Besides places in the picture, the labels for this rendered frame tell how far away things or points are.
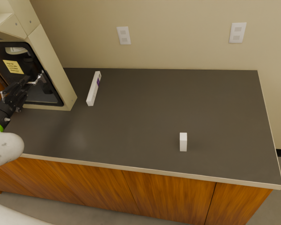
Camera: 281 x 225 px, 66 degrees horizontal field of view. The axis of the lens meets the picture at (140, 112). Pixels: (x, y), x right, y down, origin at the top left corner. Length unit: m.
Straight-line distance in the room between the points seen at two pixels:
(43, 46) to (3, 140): 0.47
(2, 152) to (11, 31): 0.45
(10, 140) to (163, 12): 0.94
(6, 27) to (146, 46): 0.76
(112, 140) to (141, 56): 0.61
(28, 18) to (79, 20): 0.43
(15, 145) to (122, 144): 0.45
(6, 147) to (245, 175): 0.90
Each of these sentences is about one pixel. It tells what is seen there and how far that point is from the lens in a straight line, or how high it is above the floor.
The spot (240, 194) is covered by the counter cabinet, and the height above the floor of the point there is 0.74.
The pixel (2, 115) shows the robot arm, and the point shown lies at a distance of 1.05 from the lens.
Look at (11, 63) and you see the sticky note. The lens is 1.22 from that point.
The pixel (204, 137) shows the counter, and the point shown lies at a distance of 1.07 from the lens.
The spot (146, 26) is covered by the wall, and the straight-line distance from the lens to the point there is 1.33.
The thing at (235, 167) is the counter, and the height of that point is 0.94.
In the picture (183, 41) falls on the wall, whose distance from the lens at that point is 1.35.
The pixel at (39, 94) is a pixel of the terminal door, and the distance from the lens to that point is 1.29.
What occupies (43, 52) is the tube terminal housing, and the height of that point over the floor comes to 1.30.
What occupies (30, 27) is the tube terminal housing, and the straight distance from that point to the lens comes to 1.09.
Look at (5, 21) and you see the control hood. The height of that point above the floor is 1.51.
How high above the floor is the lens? 1.81
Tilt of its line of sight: 48 degrees down
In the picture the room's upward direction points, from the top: 12 degrees counter-clockwise
